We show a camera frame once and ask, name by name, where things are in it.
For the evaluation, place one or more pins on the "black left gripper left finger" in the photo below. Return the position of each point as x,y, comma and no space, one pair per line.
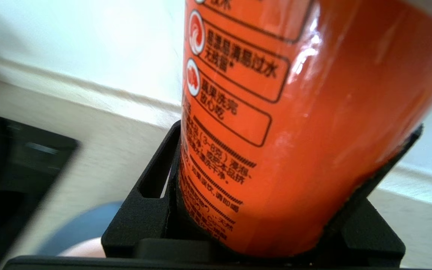
133,225

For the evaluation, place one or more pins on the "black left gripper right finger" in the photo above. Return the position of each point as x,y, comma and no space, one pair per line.
369,232

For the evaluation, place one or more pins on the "orange dish soap bottle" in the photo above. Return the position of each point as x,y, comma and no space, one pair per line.
313,131

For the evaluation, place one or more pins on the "blue grey plate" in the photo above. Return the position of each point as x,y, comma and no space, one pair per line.
81,225

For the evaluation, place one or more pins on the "black induction cooktop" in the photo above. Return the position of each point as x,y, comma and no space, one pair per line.
9,180

